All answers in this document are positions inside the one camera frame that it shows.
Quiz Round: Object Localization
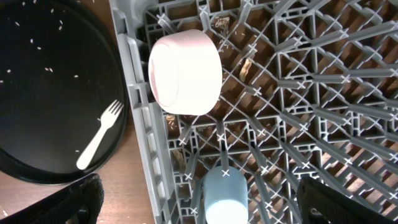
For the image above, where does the white plastic fork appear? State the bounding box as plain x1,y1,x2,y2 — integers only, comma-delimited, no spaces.
76,100,124,170

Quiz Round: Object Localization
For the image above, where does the pink bowl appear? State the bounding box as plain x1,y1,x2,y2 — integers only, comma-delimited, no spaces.
148,29,223,116

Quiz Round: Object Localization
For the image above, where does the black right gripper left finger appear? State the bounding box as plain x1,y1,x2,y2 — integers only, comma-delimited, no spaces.
1,174,104,224

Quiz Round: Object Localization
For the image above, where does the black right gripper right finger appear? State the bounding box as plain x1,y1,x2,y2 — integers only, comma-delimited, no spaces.
297,177,395,224

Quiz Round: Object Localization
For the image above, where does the grey dishwasher rack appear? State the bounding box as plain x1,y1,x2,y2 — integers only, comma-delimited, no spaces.
110,0,397,223

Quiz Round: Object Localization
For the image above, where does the light blue cup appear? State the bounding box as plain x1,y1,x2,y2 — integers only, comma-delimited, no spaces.
203,166,248,224

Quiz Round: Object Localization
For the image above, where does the round black tray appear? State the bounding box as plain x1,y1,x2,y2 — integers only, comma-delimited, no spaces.
1,1,129,185

